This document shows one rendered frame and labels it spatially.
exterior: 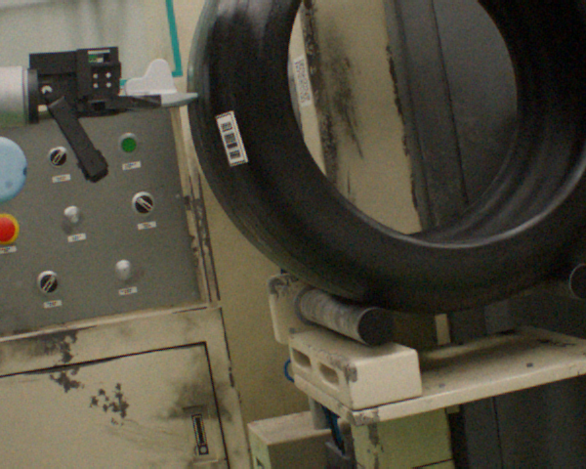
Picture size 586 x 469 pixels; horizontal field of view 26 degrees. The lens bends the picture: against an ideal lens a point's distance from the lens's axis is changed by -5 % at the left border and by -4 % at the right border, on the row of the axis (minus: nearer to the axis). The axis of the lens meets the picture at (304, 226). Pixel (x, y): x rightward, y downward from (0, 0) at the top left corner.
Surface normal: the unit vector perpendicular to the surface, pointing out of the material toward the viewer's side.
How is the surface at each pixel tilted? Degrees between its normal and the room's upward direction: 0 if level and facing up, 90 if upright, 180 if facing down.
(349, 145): 90
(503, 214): 82
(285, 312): 90
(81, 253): 90
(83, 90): 91
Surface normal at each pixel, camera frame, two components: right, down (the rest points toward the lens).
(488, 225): 0.09, -0.12
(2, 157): 0.54, -0.04
